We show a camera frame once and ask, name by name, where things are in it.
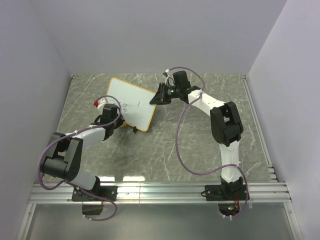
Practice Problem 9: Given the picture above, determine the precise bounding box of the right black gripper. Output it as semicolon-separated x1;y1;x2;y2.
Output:
149;83;181;106

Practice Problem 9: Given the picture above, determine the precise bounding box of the yellow-framed whiteboard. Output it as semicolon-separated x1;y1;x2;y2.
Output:
106;77;156;132

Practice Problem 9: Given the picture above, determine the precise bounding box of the yellow bone-shaped eraser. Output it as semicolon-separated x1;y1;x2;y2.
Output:
120;121;127;128

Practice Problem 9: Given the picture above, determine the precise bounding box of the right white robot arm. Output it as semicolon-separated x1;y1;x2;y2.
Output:
149;66;247;200

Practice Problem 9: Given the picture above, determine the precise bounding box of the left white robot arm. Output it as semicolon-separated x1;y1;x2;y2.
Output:
38;103;125;201

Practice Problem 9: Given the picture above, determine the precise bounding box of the right black whiteboard foot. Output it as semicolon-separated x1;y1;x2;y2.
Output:
132;126;138;133

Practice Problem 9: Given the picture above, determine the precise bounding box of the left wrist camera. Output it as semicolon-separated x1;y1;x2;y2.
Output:
93;97;108;109

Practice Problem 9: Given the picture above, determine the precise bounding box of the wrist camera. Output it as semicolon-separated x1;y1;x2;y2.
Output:
162;69;173;85
93;97;108;109

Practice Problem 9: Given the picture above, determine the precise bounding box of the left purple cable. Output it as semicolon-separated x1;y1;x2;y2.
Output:
37;95;118;222

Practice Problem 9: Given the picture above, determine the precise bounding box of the purple cable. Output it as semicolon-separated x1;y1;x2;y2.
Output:
162;66;251;220
37;95;118;222

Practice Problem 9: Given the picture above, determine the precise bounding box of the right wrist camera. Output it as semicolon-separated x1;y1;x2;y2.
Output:
162;69;173;85

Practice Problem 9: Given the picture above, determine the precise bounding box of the aluminium mounting rail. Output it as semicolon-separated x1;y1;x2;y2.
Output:
28;182;292;204

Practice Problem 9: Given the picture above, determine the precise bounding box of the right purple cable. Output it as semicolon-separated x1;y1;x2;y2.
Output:
162;66;251;220

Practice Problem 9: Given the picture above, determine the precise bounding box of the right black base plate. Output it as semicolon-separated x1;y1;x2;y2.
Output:
201;184;247;202

